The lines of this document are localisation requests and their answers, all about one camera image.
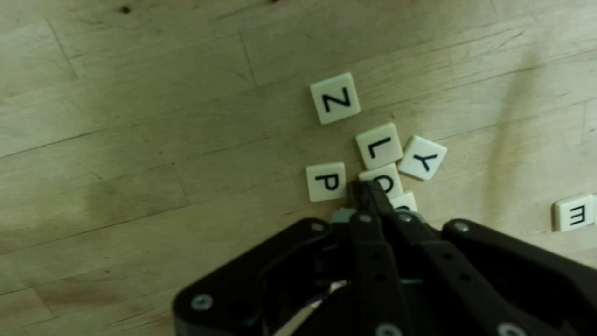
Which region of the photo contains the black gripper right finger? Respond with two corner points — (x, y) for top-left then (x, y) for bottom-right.
(368, 183), (597, 336)

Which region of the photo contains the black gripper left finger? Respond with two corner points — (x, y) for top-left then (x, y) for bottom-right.
(172, 183), (413, 336)

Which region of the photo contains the letter tile P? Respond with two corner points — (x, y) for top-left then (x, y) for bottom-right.
(307, 163), (348, 202)

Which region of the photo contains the letter tile O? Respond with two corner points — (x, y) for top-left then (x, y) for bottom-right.
(359, 165), (404, 198)

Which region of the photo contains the letter tile Y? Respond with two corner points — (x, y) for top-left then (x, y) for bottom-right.
(398, 137), (448, 181)

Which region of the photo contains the letter tile L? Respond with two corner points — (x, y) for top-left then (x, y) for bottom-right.
(357, 124), (404, 168)

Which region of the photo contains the letter tile E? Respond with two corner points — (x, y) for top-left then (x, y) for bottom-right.
(555, 194), (596, 232)

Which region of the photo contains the letter tile Z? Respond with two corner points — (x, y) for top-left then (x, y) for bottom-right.
(310, 73), (361, 125)

